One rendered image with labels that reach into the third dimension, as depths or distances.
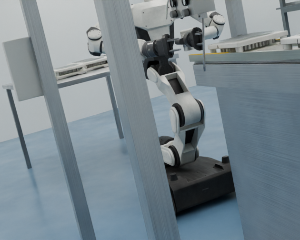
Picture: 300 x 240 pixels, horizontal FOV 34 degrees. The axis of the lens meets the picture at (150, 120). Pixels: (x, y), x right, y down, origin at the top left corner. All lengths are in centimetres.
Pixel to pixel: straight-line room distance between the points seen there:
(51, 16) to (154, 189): 606
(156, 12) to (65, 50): 424
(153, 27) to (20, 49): 100
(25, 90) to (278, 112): 106
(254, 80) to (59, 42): 539
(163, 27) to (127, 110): 192
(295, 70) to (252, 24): 706
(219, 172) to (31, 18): 142
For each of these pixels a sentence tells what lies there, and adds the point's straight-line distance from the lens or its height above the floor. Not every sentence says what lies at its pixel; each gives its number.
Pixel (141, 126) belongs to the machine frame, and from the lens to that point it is 105.
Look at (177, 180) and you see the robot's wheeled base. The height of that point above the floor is 21.
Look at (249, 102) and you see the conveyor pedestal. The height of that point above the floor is 72.
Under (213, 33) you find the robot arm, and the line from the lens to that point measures 292.
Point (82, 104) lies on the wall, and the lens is 714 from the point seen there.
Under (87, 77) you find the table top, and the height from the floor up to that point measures 83.
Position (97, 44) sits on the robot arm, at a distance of 268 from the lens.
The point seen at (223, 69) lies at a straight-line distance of 203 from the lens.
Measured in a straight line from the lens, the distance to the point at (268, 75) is 177.
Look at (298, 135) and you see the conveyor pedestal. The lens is 180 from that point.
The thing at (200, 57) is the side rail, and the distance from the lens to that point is 219.
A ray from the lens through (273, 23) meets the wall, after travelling 899.
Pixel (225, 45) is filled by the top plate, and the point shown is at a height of 96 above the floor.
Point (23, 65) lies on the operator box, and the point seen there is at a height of 105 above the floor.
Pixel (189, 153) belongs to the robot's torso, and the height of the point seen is 30.
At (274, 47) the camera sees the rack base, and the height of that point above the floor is 91.
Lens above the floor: 110
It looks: 11 degrees down
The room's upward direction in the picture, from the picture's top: 12 degrees counter-clockwise
